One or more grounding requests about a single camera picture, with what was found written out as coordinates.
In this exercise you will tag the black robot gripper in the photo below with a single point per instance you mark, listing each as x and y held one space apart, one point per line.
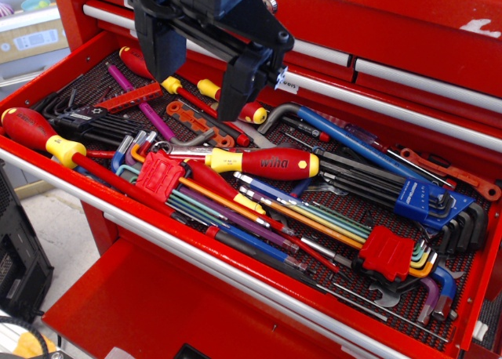
244 33

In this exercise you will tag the orange black bit holder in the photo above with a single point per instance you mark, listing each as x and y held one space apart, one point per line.
190 118

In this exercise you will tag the red bit holder strip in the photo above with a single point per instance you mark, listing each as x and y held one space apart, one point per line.
131 98

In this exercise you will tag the red holder coloured hex keys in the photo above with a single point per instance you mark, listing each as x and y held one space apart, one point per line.
157 178

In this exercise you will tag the blue holder black hex set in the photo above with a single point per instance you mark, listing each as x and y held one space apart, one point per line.
434 207

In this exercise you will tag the red yellow screwdriver rear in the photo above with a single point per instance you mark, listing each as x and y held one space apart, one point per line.
134 60

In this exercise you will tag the short red yellow screwdriver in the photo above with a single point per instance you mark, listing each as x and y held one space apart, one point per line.
252 112

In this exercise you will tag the steel combination wrench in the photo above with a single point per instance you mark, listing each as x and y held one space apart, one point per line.
181 151

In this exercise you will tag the slim red yellow screwdriver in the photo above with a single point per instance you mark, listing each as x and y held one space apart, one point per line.
245 213

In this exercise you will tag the small red tip screwdriver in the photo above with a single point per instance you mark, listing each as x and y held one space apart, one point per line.
307 129

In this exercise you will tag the large blue sleeved hex key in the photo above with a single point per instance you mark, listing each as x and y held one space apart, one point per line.
340 135

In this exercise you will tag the wiha red yellow screwdriver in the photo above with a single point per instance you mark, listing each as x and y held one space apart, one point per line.
278 163

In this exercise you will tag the black torx key set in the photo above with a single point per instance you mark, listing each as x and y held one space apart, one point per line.
77 121

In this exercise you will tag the large red yellow screwdriver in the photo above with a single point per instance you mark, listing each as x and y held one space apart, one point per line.
30 129

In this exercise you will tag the red tool cabinet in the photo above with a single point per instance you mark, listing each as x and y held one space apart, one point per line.
456 43

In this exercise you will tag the open red drawer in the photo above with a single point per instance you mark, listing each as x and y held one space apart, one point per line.
159 285

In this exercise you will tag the black box on floor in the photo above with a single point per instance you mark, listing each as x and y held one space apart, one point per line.
26 273

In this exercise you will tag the orange red flat wrench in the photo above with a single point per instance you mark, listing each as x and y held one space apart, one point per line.
490 191

